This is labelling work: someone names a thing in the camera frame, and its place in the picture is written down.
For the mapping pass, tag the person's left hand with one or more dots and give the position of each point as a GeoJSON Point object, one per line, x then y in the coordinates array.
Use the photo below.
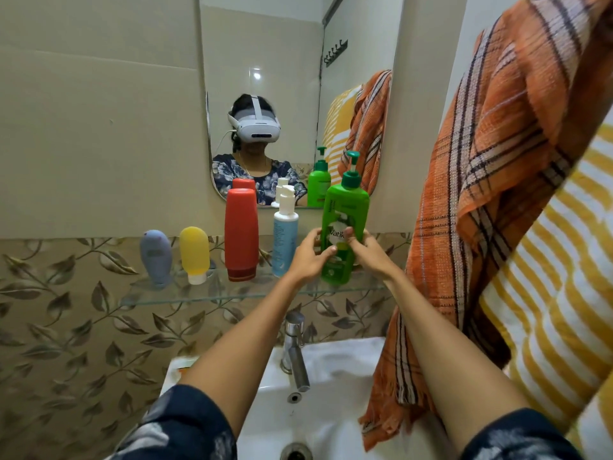
{"type": "Point", "coordinates": [304, 261]}

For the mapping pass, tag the person's right hand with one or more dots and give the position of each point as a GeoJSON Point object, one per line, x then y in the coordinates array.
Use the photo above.
{"type": "Point", "coordinates": [371, 258]}

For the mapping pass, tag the person's left thumb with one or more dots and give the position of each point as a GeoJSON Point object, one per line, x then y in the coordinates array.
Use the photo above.
{"type": "Point", "coordinates": [324, 256]}

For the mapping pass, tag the person's right thumb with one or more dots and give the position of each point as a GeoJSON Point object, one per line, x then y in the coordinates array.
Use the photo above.
{"type": "Point", "coordinates": [351, 236]}

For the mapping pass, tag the green pump bottle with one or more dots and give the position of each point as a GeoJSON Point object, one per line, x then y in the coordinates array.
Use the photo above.
{"type": "Point", "coordinates": [345, 205]}

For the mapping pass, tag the person's right forearm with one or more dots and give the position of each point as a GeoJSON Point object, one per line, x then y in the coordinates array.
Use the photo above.
{"type": "Point", "coordinates": [440, 354]}

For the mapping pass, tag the person's left forearm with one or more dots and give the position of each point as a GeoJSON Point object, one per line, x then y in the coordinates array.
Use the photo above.
{"type": "Point", "coordinates": [249, 344]}

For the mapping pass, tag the white and blue spray bottle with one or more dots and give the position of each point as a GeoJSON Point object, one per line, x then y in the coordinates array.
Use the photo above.
{"type": "Point", "coordinates": [285, 234]}

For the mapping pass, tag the red plastic bottle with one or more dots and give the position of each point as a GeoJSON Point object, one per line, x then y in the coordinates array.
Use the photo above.
{"type": "Point", "coordinates": [241, 229]}

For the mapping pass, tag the chrome faucet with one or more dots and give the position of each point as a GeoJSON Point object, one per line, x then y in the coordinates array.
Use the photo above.
{"type": "Point", "coordinates": [294, 349]}

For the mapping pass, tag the glass shelf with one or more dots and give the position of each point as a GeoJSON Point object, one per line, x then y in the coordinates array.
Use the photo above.
{"type": "Point", "coordinates": [215, 292]}

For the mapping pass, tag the white ceramic sink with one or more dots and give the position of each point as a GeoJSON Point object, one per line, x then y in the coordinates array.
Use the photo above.
{"type": "Point", "coordinates": [335, 378]}

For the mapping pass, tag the yellow squeeze tube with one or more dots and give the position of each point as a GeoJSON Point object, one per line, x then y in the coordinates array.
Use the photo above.
{"type": "Point", "coordinates": [194, 251]}

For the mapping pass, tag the grey-blue squeeze tube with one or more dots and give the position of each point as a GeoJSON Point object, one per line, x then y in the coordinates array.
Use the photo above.
{"type": "Point", "coordinates": [156, 256]}

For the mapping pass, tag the orange and green soap packet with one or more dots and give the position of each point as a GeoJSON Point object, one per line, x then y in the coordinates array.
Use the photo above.
{"type": "Point", "coordinates": [184, 366]}

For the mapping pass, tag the orange plaid towel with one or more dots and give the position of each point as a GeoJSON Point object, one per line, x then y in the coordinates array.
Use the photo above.
{"type": "Point", "coordinates": [507, 138]}

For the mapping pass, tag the metal sink drain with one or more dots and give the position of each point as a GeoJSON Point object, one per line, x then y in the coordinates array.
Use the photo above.
{"type": "Point", "coordinates": [296, 452]}

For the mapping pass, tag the yellow and white striped towel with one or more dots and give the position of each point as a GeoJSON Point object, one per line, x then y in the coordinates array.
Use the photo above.
{"type": "Point", "coordinates": [560, 301]}

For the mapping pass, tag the dark blue floral shirt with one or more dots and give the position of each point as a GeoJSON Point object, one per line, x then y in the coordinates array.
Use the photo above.
{"type": "Point", "coordinates": [182, 426]}

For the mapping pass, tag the wall mirror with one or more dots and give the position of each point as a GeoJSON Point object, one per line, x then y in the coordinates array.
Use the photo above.
{"type": "Point", "coordinates": [268, 52]}

